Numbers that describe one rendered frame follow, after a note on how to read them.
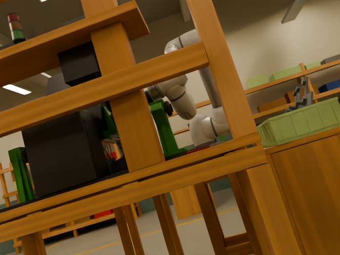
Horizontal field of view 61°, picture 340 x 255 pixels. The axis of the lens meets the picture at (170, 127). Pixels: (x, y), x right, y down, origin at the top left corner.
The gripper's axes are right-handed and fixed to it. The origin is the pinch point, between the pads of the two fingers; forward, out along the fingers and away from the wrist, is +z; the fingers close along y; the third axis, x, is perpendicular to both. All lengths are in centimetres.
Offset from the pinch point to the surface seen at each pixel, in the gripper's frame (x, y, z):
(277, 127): 13, -58, -72
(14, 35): -10, 58, 15
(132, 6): 11, 45, -36
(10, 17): -16, 64, 13
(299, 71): -363, -349, -294
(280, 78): -371, -343, -252
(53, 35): 5, 51, -2
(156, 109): 25.4, 6.6, -20.7
